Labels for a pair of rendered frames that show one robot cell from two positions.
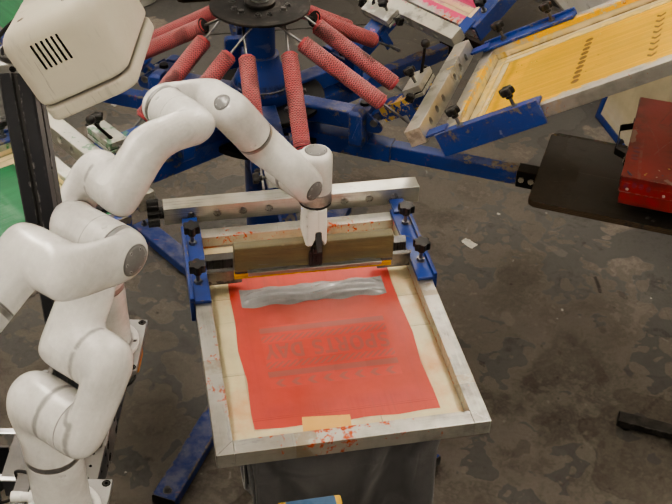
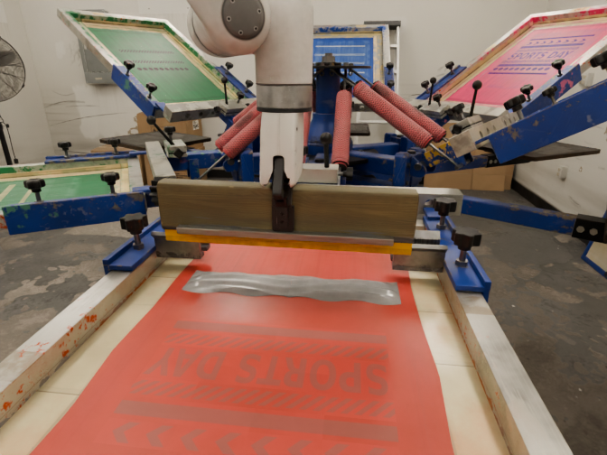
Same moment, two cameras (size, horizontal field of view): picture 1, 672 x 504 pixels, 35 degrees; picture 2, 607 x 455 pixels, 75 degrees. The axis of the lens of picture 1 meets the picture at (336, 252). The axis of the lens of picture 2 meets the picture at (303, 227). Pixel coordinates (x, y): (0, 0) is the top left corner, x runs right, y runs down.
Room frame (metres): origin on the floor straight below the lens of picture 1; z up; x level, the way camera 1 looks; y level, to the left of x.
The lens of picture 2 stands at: (1.51, -0.15, 1.30)
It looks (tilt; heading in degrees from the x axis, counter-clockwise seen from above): 22 degrees down; 19
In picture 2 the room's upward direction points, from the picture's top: straight up
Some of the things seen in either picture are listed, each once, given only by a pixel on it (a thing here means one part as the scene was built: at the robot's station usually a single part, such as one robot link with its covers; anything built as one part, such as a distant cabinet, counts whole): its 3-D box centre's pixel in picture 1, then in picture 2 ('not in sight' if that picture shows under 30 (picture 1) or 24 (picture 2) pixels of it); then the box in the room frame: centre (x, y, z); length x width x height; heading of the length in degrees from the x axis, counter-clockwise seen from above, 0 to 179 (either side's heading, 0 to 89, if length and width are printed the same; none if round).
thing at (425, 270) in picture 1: (412, 249); (448, 257); (2.22, -0.20, 0.98); 0.30 x 0.05 x 0.07; 12
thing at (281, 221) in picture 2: (316, 256); (281, 212); (2.00, 0.05, 1.11); 0.03 x 0.03 x 0.07; 12
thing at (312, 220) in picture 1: (314, 216); (284, 141); (2.03, 0.05, 1.20); 0.10 x 0.07 x 0.11; 12
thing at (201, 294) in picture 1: (196, 271); (161, 242); (2.10, 0.35, 0.98); 0.30 x 0.05 x 0.07; 12
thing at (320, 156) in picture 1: (299, 173); (252, 39); (2.01, 0.09, 1.33); 0.15 x 0.10 x 0.11; 133
